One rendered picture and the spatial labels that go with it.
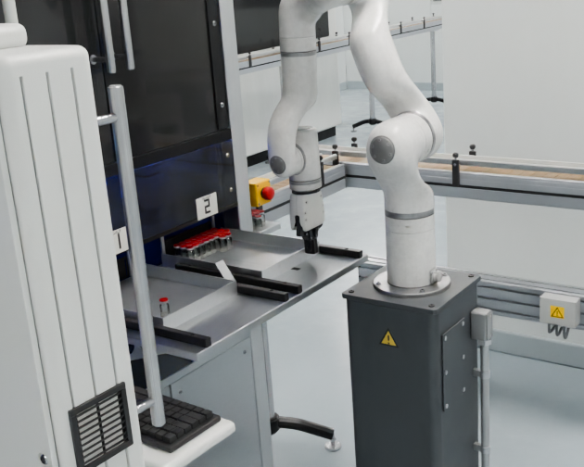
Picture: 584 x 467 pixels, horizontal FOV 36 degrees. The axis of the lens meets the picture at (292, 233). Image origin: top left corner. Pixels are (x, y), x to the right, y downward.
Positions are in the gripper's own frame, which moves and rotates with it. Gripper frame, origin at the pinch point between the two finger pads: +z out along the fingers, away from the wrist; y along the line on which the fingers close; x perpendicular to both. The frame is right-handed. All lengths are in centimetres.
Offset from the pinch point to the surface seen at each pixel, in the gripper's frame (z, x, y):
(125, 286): 3.2, -32.7, 36.8
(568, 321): 46, 42, -80
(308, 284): 4.4, 9.3, 15.6
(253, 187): -10.4, -29.1, -14.4
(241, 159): -19.8, -28.6, -9.6
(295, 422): 80, -39, -36
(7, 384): -12, 16, 107
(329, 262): 4.3, 5.1, -0.6
